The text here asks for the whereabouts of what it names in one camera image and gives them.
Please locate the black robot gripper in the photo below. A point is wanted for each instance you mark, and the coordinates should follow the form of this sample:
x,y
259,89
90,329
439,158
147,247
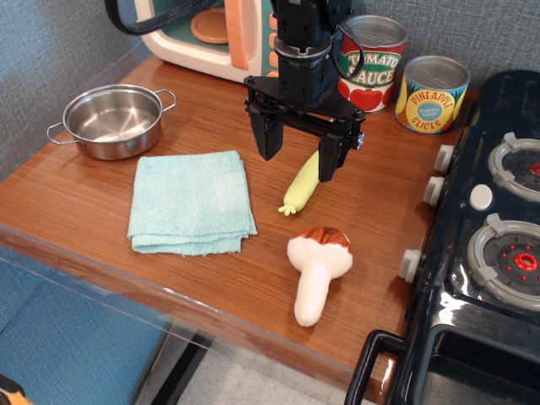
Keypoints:
x,y
305,95

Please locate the plush white brown mushroom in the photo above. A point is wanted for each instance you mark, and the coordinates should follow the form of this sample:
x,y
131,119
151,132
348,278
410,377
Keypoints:
x,y
320,254

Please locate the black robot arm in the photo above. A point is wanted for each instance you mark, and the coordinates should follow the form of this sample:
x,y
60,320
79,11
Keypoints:
x,y
308,23

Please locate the toy microwave teal cream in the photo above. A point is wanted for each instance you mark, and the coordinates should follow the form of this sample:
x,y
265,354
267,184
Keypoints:
x,y
228,39

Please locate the light blue folded rag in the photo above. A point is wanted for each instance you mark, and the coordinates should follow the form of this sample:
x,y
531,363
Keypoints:
x,y
190,205

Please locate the tomato sauce can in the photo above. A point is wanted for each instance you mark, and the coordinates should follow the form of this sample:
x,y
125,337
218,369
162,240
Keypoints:
x,y
371,54

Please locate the pineapple slices can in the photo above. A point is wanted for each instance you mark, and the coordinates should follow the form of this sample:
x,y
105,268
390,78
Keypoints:
x,y
433,89

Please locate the stainless steel pot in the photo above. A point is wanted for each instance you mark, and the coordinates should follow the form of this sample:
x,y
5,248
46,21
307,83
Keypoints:
x,y
113,122

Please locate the black toy stove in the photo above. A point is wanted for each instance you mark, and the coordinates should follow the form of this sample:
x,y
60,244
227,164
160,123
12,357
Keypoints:
x,y
473,318

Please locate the clear acrylic table guard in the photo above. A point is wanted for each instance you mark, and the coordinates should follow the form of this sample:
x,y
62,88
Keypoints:
x,y
179,330

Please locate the green handled metal spoon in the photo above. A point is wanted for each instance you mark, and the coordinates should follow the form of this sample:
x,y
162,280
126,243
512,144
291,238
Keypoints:
x,y
302,187

